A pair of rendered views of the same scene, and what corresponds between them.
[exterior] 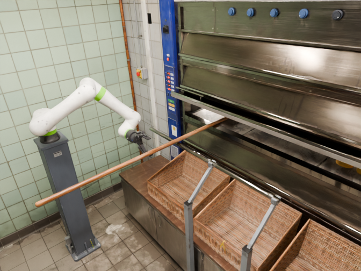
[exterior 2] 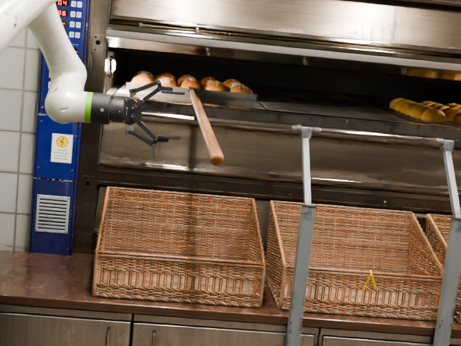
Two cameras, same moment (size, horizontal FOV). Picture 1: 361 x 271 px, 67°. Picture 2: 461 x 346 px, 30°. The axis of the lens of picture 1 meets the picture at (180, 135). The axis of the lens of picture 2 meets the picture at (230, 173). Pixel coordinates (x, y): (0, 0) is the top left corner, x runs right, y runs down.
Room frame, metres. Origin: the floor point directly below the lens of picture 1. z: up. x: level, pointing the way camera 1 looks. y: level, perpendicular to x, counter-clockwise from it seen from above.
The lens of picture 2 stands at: (0.12, 2.29, 1.46)
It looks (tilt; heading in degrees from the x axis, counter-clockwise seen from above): 9 degrees down; 304
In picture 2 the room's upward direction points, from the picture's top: 6 degrees clockwise
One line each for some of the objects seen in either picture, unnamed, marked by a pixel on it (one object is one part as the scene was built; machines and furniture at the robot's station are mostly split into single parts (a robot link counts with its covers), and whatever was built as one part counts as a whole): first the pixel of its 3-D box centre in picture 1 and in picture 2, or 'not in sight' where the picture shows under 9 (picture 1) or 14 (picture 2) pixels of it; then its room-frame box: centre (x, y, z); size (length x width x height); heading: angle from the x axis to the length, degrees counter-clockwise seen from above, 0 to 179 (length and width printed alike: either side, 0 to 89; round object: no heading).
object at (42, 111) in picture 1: (44, 121); not in sight; (1.88, 1.01, 1.36); 0.16 x 0.13 x 0.19; 13
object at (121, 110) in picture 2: (137, 139); (126, 110); (1.83, 0.33, 1.19); 0.09 x 0.07 x 0.08; 39
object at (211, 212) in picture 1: (244, 223); (350, 257); (1.39, -0.42, 0.72); 0.56 x 0.49 x 0.28; 39
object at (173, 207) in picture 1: (187, 184); (179, 243); (1.86, -0.04, 0.72); 0.56 x 0.49 x 0.28; 39
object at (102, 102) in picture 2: (132, 136); (102, 108); (1.89, 0.37, 1.19); 0.12 x 0.06 x 0.09; 129
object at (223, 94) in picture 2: not in sight; (191, 88); (2.40, -0.73, 1.20); 0.55 x 0.36 x 0.03; 39
